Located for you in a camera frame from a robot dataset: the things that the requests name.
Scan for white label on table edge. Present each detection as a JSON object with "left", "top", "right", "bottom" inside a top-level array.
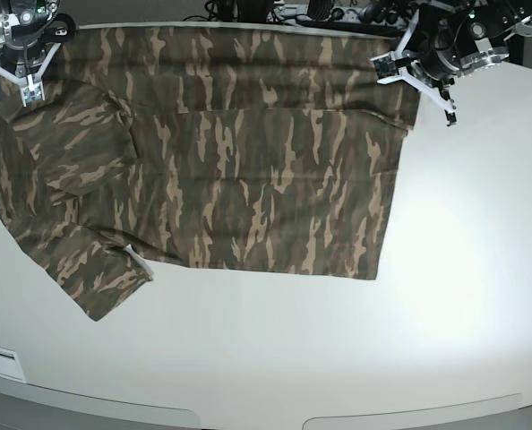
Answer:
[{"left": 0, "top": 348, "right": 26, "bottom": 383}]

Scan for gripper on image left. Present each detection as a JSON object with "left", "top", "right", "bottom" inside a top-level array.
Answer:
[{"left": 0, "top": 42, "right": 61, "bottom": 90}]

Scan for camouflage T-shirt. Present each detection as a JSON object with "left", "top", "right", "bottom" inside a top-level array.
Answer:
[{"left": 0, "top": 27, "right": 419, "bottom": 321}]

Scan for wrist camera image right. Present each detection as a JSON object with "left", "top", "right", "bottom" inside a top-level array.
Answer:
[{"left": 370, "top": 51, "right": 400, "bottom": 84}]

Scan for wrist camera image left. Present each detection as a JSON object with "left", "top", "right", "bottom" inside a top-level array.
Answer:
[{"left": 20, "top": 82, "right": 45, "bottom": 107}]

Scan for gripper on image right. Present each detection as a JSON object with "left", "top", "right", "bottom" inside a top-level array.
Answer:
[{"left": 391, "top": 11, "right": 458, "bottom": 126}]

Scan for white power strip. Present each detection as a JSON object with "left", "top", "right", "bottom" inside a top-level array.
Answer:
[{"left": 328, "top": 6, "right": 367, "bottom": 23}]

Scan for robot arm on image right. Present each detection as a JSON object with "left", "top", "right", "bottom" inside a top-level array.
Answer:
[{"left": 371, "top": 1, "right": 532, "bottom": 125}]

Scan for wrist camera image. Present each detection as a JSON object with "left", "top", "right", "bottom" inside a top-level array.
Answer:
[
  {"left": 370, "top": 51, "right": 400, "bottom": 84},
  {"left": 20, "top": 82, "right": 45, "bottom": 107}
]

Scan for black cable clutter background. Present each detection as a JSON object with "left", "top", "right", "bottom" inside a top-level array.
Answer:
[{"left": 184, "top": 1, "right": 422, "bottom": 36}]

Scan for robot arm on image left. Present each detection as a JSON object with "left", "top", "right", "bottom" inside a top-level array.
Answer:
[{"left": 0, "top": 1, "right": 77, "bottom": 104}]

